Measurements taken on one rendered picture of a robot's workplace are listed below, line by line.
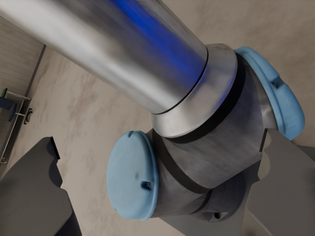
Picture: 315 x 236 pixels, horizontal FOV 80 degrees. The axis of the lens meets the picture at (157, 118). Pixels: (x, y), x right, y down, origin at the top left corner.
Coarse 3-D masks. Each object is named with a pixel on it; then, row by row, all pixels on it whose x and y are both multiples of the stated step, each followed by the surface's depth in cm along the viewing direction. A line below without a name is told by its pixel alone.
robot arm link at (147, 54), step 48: (0, 0) 11; (48, 0) 11; (96, 0) 12; (144, 0) 13; (96, 48) 13; (144, 48) 13; (192, 48) 15; (240, 48) 20; (144, 96) 16; (192, 96) 16; (240, 96) 16; (288, 96) 16; (192, 144) 18; (240, 144) 18
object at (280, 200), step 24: (264, 144) 11; (288, 144) 10; (264, 168) 9; (288, 168) 8; (312, 168) 8; (264, 192) 7; (288, 192) 7; (312, 192) 7; (264, 216) 6; (288, 216) 6; (312, 216) 6
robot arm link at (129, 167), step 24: (120, 144) 27; (144, 144) 23; (120, 168) 26; (144, 168) 22; (168, 168) 22; (120, 192) 24; (144, 192) 21; (168, 192) 23; (192, 192) 23; (144, 216) 23
